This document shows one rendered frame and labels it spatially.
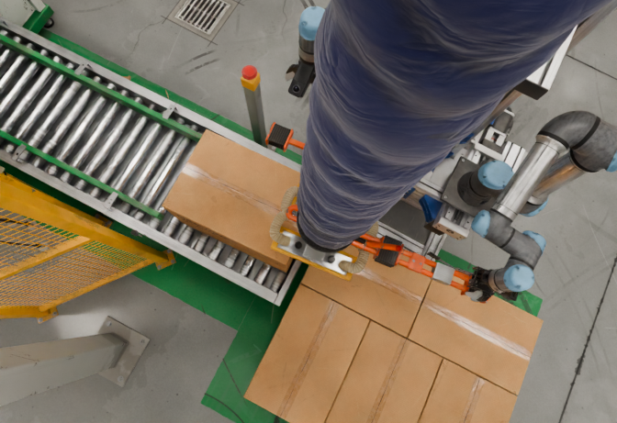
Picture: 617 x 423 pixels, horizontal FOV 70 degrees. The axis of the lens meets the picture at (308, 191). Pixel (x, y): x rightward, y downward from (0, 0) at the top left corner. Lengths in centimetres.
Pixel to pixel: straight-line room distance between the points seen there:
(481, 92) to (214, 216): 161
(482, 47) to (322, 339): 203
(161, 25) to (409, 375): 284
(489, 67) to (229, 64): 298
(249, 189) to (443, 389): 136
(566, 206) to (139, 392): 297
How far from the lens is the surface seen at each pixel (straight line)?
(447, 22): 34
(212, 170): 199
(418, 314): 237
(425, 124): 49
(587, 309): 341
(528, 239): 150
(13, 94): 297
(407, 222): 275
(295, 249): 173
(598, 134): 153
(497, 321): 251
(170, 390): 294
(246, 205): 193
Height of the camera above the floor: 282
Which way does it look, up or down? 75 degrees down
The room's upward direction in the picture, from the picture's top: 10 degrees clockwise
